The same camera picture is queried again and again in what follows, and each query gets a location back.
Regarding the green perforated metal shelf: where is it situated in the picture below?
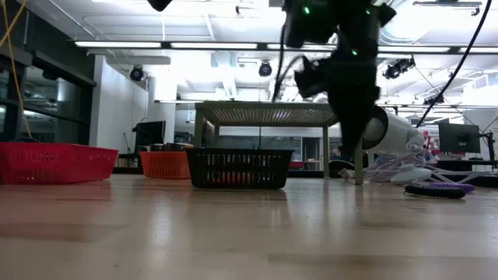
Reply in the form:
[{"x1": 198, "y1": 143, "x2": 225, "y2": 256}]
[{"x1": 193, "y1": 100, "x2": 366, "y2": 186}]

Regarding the long ceiling light strip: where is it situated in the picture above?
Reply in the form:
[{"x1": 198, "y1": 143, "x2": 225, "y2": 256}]
[{"x1": 73, "y1": 40, "x2": 498, "y2": 54}]

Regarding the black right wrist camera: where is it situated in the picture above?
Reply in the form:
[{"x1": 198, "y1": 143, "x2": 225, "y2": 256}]
[{"x1": 293, "y1": 55, "x2": 331, "y2": 99}]

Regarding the purple spiral coil band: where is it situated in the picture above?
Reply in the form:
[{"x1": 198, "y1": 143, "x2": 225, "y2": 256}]
[{"x1": 427, "y1": 181, "x2": 475, "y2": 194}]

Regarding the red plastic basket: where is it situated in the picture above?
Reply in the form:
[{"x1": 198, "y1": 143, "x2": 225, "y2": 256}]
[{"x1": 0, "y1": 142, "x2": 120, "y2": 185}]

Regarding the black office desk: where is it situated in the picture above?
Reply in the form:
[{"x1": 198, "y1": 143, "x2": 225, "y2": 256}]
[{"x1": 433, "y1": 158, "x2": 498, "y2": 170}]

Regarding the black plastic basket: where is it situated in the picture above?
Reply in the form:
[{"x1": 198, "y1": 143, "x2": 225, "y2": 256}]
[{"x1": 184, "y1": 147, "x2": 296, "y2": 191}]

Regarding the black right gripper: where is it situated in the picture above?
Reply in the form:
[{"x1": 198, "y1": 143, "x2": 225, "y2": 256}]
[{"x1": 328, "y1": 48, "x2": 382, "y2": 159}]

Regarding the yellow hanging cable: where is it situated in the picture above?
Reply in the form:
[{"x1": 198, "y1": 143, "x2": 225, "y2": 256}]
[{"x1": 0, "y1": 0, "x2": 33, "y2": 139}]

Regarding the black spiral coil band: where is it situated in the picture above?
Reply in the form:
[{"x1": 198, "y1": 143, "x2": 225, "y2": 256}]
[{"x1": 403, "y1": 184, "x2": 467, "y2": 201}]

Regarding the black monitor on arm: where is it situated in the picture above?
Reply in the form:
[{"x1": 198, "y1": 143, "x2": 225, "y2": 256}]
[{"x1": 438, "y1": 122, "x2": 482, "y2": 154}]

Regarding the orange plastic basket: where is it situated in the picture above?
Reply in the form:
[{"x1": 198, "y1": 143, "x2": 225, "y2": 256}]
[{"x1": 139, "y1": 150, "x2": 191, "y2": 180}]

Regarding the white camera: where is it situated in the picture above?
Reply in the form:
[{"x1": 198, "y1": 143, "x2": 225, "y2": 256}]
[{"x1": 359, "y1": 104, "x2": 433, "y2": 186}]

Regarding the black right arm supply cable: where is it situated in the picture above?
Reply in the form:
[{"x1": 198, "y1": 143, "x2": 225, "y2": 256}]
[{"x1": 415, "y1": 0, "x2": 494, "y2": 129}]

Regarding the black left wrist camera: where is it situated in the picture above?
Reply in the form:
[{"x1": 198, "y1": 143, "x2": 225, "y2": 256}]
[{"x1": 146, "y1": 0, "x2": 173, "y2": 12}]

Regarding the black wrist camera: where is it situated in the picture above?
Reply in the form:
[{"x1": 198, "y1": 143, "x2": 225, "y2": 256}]
[
  {"x1": 293, "y1": 55, "x2": 331, "y2": 99},
  {"x1": 146, "y1": 0, "x2": 173, "y2": 12}
]

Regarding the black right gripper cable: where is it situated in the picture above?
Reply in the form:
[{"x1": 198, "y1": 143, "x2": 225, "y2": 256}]
[{"x1": 271, "y1": 21, "x2": 308, "y2": 103}]

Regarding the black standing monitor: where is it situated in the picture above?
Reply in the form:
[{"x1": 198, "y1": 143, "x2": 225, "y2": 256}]
[{"x1": 133, "y1": 120, "x2": 167, "y2": 151}]

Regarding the black ceiling spotlight cluster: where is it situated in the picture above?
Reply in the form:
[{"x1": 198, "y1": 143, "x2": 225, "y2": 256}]
[{"x1": 383, "y1": 57, "x2": 416, "y2": 81}]

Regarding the white lamp cable bundle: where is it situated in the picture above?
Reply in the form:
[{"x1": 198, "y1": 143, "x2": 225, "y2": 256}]
[{"x1": 338, "y1": 142, "x2": 495, "y2": 186}]

